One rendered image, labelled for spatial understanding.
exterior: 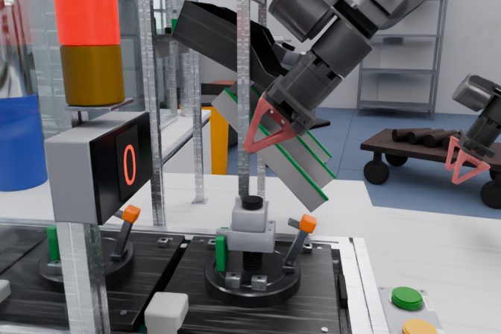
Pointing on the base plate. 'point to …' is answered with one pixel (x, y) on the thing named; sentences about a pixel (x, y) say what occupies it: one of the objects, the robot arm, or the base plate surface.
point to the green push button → (406, 297)
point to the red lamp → (86, 12)
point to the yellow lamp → (92, 74)
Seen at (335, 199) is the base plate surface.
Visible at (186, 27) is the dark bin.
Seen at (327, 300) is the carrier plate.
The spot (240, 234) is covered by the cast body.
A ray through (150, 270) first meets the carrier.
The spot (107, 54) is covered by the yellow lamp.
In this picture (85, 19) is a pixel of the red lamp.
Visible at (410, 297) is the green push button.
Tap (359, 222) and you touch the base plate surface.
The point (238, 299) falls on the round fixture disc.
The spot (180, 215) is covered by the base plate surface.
